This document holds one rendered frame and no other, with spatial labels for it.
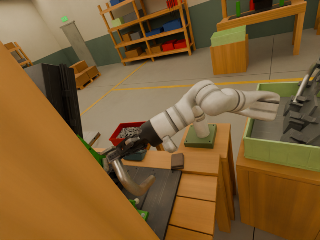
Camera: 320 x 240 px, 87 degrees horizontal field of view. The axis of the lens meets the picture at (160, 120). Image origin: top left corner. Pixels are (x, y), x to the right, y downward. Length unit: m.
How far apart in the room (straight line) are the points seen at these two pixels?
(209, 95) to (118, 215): 0.34
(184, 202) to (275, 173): 0.52
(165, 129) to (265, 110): 0.40
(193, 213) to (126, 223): 0.68
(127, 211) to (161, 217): 0.68
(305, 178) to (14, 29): 10.72
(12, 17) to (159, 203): 10.48
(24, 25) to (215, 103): 10.68
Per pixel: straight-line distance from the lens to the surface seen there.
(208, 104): 0.44
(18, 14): 11.00
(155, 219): 0.92
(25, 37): 10.76
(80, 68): 7.63
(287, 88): 1.54
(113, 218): 0.22
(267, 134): 1.23
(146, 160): 1.15
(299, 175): 1.14
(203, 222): 0.88
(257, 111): 0.71
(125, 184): 0.50
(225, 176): 1.26
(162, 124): 0.44
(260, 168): 1.13
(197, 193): 0.94
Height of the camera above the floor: 1.69
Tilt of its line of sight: 34 degrees down
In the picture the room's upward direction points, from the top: 22 degrees counter-clockwise
